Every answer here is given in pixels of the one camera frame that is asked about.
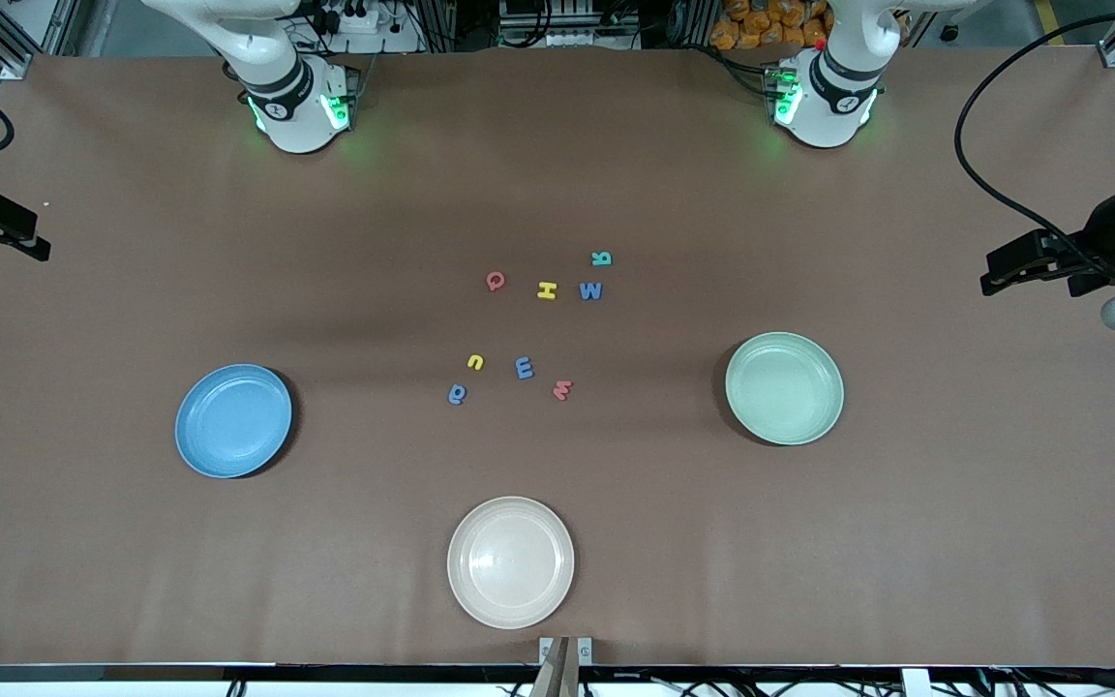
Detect black cable bundle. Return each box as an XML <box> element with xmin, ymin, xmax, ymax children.
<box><xmin>988</xmin><ymin>651</ymin><xmax>1115</xmax><ymax>697</ymax></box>

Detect metal table edge bracket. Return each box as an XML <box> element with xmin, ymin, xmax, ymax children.
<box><xmin>538</xmin><ymin>636</ymin><xmax>594</xmax><ymax>697</ymax></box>

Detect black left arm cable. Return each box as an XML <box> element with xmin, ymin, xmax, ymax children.
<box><xmin>953</xmin><ymin>12</ymin><xmax>1115</xmax><ymax>282</ymax></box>

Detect black white table edge rail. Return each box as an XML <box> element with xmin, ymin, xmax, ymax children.
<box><xmin>0</xmin><ymin>662</ymin><xmax>1115</xmax><ymax>697</ymax></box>

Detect orange bag pile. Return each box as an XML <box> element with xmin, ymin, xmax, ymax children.
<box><xmin>709</xmin><ymin>0</ymin><xmax>831</xmax><ymax>51</ymax></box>

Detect blue plate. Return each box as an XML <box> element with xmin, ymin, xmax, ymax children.
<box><xmin>174</xmin><ymin>363</ymin><xmax>294</xmax><ymax>480</ymax></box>

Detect green plate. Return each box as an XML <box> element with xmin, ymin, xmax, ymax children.
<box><xmin>724</xmin><ymin>331</ymin><xmax>846</xmax><ymax>447</ymax></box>

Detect white power strip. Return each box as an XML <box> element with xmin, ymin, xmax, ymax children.
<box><xmin>311</xmin><ymin>0</ymin><xmax>382</xmax><ymax>37</ymax></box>

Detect beige plate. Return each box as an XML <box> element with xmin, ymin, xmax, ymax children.
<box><xmin>446</xmin><ymin>496</ymin><xmax>576</xmax><ymax>631</ymax></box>

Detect black equipment rack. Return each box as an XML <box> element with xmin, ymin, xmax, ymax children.
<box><xmin>497</xmin><ymin>0</ymin><xmax>643</xmax><ymax>51</ymax></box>

